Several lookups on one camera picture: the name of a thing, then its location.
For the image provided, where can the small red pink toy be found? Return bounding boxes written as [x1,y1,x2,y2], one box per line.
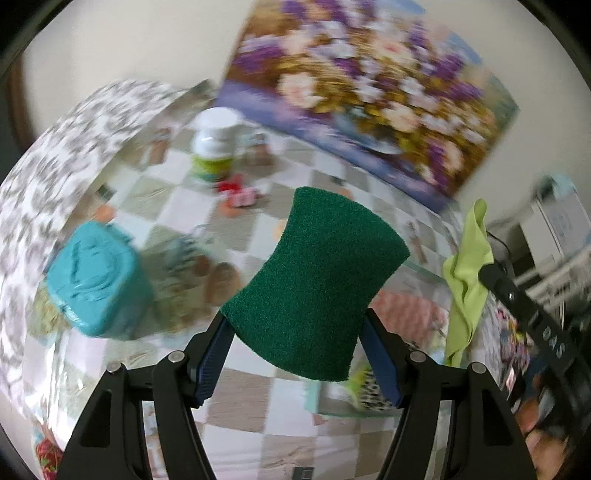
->
[216,178,265,209]

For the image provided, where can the white pill bottle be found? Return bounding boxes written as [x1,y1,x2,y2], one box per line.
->
[190,107,245,185]

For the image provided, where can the green tissue packet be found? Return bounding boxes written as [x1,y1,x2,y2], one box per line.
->
[346,362,380,398]

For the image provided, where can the flower painting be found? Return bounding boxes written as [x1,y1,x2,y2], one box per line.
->
[217,0,520,214]

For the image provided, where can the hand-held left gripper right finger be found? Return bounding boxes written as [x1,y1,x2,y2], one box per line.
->
[357,311,536,480]

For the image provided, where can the dark cabinet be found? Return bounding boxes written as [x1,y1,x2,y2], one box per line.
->
[0,28,36,148]

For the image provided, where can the pink white knitted cloth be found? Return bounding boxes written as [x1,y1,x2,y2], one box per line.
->
[372,293,450,345]

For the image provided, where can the grey floral blanket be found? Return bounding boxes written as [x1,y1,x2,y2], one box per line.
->
[0,79,190,407]

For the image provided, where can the teal plastic box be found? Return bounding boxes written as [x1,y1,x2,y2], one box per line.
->
[46,220,154,342]

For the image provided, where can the light green cloth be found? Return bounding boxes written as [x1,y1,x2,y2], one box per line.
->
[442,198,495,367]

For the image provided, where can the red floral cloth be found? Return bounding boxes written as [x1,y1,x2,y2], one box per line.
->
[30,425,66,480]

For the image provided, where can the white cardboard box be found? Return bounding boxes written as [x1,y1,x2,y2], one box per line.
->
[517,175,583,278]

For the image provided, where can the green scouring pad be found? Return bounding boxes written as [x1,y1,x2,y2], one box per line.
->
[221,186,411,383]

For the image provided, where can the white tray with teal rim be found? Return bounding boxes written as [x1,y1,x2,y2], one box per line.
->
[302,263,462,419]

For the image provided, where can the leopard print scrunchie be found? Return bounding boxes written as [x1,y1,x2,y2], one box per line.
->
[358,369,400,411]

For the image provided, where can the checkered printed tablecloth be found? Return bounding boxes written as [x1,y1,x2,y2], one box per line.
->
[28,80,509,480]

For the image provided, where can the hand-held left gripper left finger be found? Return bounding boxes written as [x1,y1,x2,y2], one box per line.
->
[65,316,236,480]

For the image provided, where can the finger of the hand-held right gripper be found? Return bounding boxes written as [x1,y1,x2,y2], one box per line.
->
[478,262,585,374]

